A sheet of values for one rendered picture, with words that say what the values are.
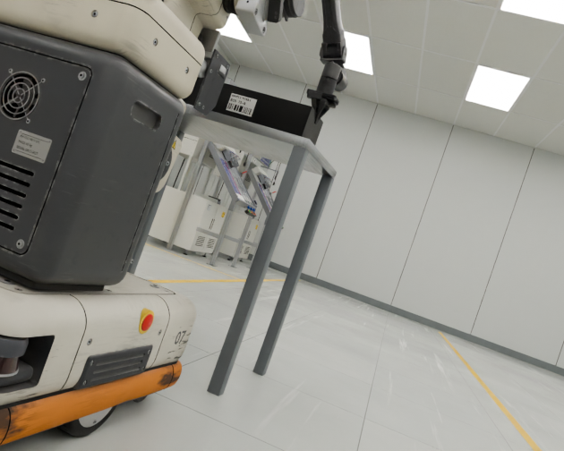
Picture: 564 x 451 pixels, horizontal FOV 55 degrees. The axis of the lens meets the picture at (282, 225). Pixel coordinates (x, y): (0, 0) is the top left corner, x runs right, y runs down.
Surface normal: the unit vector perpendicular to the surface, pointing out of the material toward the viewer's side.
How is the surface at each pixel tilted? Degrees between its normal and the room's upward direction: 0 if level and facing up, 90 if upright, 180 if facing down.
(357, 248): 90
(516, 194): 90
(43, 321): 62
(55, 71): 90
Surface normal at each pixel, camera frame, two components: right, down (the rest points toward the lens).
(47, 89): -0.28, -0.12
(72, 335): 0.90, 0.31
